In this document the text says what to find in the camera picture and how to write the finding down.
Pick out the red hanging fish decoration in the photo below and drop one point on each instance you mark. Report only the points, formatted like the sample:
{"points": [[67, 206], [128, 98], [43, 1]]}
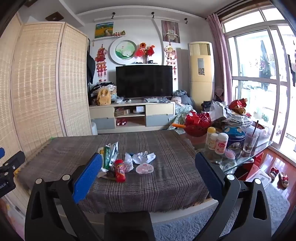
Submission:
{"points": [[101, 59]]}

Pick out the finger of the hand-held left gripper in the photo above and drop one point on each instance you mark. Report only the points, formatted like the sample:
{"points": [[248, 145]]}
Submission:
{"points": [[1, 152], [13, 160]]}

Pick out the bamboo folding screen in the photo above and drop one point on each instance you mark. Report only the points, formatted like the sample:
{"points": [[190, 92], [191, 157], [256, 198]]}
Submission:
{"points": [[39, 81]]}

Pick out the yellow plush toy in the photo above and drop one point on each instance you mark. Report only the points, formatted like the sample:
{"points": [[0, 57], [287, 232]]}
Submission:
{"points": [[103, 98]]}

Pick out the beige grey television cabinet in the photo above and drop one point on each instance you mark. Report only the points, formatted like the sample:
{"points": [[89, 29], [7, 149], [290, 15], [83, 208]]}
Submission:
{"points": [[159, 110]]}

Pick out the small white bottle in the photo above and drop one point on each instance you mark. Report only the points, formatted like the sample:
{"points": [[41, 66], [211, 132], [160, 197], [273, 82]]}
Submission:
{"points": [[213, 141]]}

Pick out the vase with red flowers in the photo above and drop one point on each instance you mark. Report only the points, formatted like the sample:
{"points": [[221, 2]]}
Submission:
{"points": [[145, 51]]}

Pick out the white paper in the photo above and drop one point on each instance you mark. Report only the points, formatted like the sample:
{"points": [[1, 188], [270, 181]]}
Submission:
{"points": [[143, 157]]}

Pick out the wall shelf with figurines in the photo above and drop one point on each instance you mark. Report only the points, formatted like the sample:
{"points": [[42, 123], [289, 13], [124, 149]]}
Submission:
{"points": [[116, 35]]}

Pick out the cardboard boxes in cabinet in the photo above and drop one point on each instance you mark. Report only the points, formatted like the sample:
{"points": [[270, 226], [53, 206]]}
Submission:
{"points": [[121, 112]]}

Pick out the hanging cow decoration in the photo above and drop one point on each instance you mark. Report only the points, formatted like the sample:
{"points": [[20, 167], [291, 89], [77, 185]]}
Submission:
{"points": [[170, 55]]}

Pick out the white bottle with pink label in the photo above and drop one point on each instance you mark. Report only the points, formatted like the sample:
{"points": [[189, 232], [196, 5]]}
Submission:
{"points": [[221, 144]]}

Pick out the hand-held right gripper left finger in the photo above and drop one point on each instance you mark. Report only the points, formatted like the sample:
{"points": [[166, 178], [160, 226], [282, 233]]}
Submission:
{"points": [[87, 176]]}

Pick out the clear drinking glass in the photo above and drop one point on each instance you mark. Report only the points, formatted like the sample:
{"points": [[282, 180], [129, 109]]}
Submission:
{"points": [[249, 142]]}

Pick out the white plastic bag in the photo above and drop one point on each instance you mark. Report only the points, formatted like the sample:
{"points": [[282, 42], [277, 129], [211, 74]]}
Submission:
{"points": [[217, 110]]}

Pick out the blue round tin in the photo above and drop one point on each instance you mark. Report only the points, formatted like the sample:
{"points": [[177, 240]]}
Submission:
{"points": [[235, 139]]}

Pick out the brown plaid tablecloth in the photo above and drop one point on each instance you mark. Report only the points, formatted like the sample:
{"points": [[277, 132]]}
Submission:
{"points": [[161, 166]]}

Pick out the grey shaggy rug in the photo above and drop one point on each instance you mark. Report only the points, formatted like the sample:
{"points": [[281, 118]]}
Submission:
{"points": [[185, 226]]}

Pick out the white waste bin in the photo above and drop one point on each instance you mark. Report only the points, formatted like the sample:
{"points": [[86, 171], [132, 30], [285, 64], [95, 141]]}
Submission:
{"points": [[93, 129]]}

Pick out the pink curtain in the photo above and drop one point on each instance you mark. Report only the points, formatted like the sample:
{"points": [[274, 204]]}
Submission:
{"points": [[219, 53]]}

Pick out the red plastic basket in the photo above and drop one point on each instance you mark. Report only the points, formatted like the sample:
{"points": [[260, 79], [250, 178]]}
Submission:
{"points": [[198, 126]]}

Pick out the landscape painting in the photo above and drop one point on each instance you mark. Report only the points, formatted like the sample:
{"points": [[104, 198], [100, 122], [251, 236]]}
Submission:
{"points": [[104, 30]]}

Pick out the clear storage box with snacks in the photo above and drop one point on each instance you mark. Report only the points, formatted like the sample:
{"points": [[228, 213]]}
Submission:
{"points": [[263, 133]]}

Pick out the red tube package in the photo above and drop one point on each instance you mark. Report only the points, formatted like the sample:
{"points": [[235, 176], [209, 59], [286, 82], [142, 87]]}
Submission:
{"points": [[120, 172]]}

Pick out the brown square ceiling fixture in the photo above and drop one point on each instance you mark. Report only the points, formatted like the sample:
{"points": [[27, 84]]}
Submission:
{"points": [[53, 17]]}

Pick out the red snack bags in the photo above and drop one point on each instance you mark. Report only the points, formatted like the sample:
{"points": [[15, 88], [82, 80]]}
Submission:
{"points": [[238, 104]]}

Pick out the dark striped clothes pile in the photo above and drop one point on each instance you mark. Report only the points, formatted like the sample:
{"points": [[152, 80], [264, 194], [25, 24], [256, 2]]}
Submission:
{"points": [[103, 87]]}

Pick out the brown wall picture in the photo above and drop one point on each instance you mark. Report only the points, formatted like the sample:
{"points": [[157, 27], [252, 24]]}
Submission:
{"points": [[170, 31]]}

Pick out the clear lidded storage box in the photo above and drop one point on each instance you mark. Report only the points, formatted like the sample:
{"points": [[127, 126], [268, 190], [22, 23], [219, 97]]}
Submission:
{"points": [[260, 178]]}

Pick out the black trash bin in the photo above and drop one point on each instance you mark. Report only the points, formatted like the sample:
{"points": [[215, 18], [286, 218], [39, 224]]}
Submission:
{"points": [[128, 226]]}

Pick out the green floral cloth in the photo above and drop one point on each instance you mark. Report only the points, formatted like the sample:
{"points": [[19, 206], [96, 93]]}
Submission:
{"points": [[182, 113]]}

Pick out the round white wall art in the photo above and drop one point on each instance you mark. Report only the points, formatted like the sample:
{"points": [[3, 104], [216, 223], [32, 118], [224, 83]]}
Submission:
{"points": [[123, 49]]}

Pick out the grey blue clothes pile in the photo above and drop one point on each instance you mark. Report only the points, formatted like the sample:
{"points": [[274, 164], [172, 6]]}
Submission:
{"points": [[182, 98]]}

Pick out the cream standing air conditioner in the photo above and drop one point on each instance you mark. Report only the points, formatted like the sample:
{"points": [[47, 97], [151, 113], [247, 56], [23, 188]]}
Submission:
{"points": [[201, 88]]}

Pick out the white bottle with yellow lid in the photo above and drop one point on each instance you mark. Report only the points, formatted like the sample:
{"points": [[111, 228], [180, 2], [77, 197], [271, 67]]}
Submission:
{"points": [[211, 136]]}

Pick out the green white packet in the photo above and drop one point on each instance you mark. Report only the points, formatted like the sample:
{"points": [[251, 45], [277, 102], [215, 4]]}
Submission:
{"points": [[106, 157]]}

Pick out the pink hairbrush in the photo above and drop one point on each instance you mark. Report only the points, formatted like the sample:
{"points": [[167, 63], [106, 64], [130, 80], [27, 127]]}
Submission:
{"points": [[229, 154]]}

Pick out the clear plastic bag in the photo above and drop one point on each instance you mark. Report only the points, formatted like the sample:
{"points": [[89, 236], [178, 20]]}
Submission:
{"points": [[128, 163]]}

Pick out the large window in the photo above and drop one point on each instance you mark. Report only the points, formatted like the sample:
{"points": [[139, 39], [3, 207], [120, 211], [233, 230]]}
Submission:
{"points": [[254, 69]]}

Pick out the dark hanging coat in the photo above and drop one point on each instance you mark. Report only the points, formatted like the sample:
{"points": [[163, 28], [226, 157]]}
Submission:
{"points": [[90, 67]]}

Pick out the long dark spoon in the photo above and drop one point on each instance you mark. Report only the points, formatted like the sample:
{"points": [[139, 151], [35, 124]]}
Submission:
{"points": [[255, 129]]}

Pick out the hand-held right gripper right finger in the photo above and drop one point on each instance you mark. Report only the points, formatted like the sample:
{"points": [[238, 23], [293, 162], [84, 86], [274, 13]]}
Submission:
{"points": [[208, 176]]}

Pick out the black flat television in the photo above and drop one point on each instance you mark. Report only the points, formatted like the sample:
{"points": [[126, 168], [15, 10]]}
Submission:
{"points": [[144, 81]]}

